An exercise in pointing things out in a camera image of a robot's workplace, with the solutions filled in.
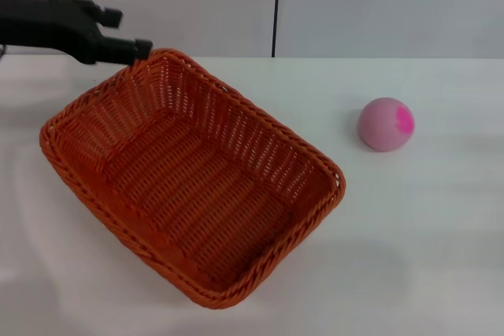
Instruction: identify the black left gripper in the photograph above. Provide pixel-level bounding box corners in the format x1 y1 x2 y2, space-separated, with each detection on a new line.
0 0 154 67

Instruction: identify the orange woven plastic basket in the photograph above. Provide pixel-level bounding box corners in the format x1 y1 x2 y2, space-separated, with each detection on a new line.
39 48 347 310

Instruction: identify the pink foam ball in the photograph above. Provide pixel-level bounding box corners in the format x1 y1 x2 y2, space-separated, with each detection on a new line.
357 97 416 153

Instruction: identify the black vertical wall strip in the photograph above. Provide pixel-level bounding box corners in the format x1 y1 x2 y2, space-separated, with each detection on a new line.
270 0 283 58

